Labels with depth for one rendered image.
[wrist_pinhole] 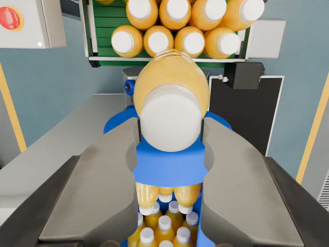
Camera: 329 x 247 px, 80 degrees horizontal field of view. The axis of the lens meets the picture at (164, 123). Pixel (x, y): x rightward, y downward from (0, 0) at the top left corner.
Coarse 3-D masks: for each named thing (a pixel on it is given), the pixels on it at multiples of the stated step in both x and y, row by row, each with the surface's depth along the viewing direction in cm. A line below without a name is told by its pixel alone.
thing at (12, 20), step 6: (0, 12) 35; (6, 12) 35; (12, 12) 35; (0, 18) 35; (6, 18) 35; (12, 18) 35; (18, 18) 35; (0, 24) 35; (6, 24) 35; (12, 24) 35; (18, 24) 36
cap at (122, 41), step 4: (116, 32) 38; (120, 32) 38; (124, 32) 38; (116, 36) 38; (120, 36) 38; (124, 36) 38; (128, 36) 38; (112, 40) 38; (116, 40) 38; (120, 40) 38; (124, 40) 38; (128, 40) 38; (112, 44) 39; (116, 44) 38; (120, 44) 38; (124, 44) 38; (128, 44) 38; (132, 44) 40; (116, 48) 39; (120, 48) 39; (124, 48) 39; (128, 48) 39
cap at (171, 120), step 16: (160, 96) 11; (176, 96) 11; (144, 112) 12; (160, 112) 12; (176, 112) 12; (192, 112) 12; (144, 128) 12; (160, 128) 12; (176, 128) 12; (192, 128) 12; (160, 144) 13; (176, 144) 12
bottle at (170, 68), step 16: (160, 64) 15; (176, 64) 15; (192, 64) 16; (144, 80) 15; (160, 80) 14; (176, 80) 14; (192, 80) 14; (144, 96) 14; (192, 96) 13; (208, 96) 16
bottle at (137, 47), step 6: (114, 30) 42; (120, 30) 40; (126, 30) 40; (132, 30) 41; (138, 30) 45; (132, 36) 41; (138, 36) 42; (138, 42) 42; (114, 48) 42; (132, 48) 41; (138, 48) 43; (120, 54) 43; (126, 54) 42; (132, 54) 43
